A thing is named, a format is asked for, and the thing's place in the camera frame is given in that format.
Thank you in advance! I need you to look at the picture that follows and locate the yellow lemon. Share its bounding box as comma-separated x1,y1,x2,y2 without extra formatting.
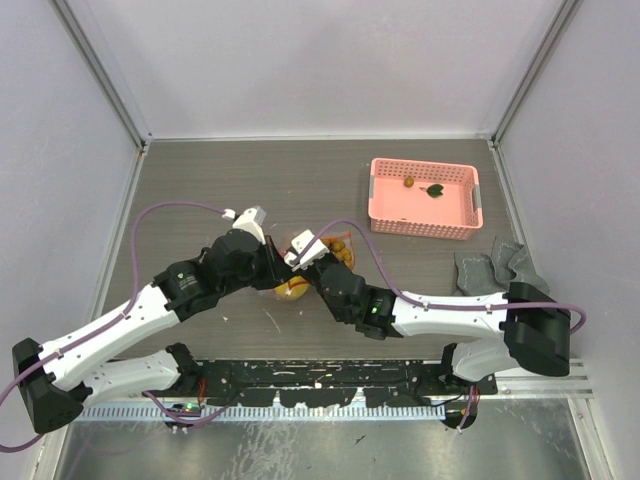
273,276,309,301

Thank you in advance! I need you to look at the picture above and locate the clear zip bag orange zipper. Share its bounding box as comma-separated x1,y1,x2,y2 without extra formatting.
258,230,356,303

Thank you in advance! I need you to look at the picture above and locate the brown longan bunch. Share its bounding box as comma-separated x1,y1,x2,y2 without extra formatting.
321,237,353,265

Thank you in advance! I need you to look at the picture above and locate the pink plastic basket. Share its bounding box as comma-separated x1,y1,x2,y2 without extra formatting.
368,158,484,241

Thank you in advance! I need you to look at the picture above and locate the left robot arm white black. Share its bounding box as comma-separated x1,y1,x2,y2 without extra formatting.
12,229,294,434

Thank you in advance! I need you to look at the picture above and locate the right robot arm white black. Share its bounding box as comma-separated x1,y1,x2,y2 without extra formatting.
296,254,570,394

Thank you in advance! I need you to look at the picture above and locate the loose green leaf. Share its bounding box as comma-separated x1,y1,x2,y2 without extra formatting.
420,184,444,198

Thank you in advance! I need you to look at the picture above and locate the grey cloth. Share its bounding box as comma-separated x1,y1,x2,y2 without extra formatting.
454,236,550,296

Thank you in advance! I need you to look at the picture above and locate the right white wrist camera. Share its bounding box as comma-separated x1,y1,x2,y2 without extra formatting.
284,230,329,271

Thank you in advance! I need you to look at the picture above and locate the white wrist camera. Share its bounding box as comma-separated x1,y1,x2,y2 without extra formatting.
222,206,266,245
284,230,329,271

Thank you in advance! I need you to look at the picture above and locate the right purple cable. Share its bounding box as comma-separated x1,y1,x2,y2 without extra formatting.
292,219,587,336

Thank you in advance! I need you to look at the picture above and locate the purple cable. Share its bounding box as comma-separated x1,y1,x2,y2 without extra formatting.
292,219,587,336
0,201,236,454

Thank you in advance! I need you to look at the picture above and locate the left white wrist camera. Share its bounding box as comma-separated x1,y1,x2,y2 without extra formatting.
222,206,266,245

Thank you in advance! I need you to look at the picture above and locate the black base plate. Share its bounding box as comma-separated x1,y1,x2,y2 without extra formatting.
152,360,497,408

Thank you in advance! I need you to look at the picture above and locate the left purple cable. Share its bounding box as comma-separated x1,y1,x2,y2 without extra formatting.
0,201,236,454

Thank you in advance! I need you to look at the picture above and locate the grey slotted cable duct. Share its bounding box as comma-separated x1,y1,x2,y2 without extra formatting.
79,401,446,422

